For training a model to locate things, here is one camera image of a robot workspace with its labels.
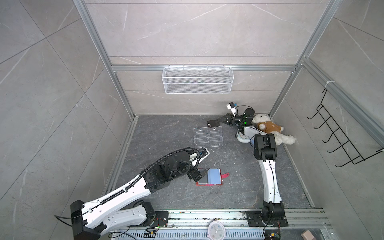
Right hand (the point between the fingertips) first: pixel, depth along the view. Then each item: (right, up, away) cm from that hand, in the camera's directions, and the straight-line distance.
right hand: (218, 120), depth 98 cm
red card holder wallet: (+1, -34, -10) cm, 36 cm away
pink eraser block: (+36, -55, -30) cm, 73 cm away
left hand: (-13, -18, -30) cm, 37 cm away
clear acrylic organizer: (-7, -11, +3) cm, 14 cm away
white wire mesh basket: (-14, +28, +2) cm, 31 cm away
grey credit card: (-10, -36, -13) cm, 39 cm away
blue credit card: (-4, -34, -10) cm, 36 cm away
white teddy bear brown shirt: (+32, -3, +2) cm, 33 cm away
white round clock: (-6, -53, -29) cm, 61 cm away
